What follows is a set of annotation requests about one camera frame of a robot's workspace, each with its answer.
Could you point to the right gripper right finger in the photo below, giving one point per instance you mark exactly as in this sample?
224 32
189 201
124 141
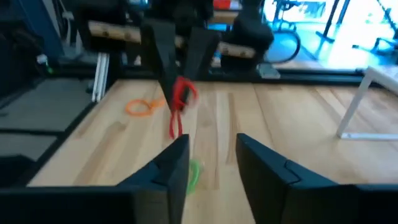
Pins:
311 205

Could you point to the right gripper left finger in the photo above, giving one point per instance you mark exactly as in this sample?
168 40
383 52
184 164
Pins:
93 205

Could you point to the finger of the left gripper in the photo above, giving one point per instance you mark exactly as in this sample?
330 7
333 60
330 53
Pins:
202 49
161 53

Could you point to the red rubber band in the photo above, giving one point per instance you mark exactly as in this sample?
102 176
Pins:
177 93

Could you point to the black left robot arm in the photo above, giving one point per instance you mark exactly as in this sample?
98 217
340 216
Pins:
248 40

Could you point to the orange rubber band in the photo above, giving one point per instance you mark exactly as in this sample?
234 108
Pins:
127 107

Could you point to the white perforated metal shelf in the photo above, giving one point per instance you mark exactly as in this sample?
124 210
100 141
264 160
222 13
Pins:
385 77

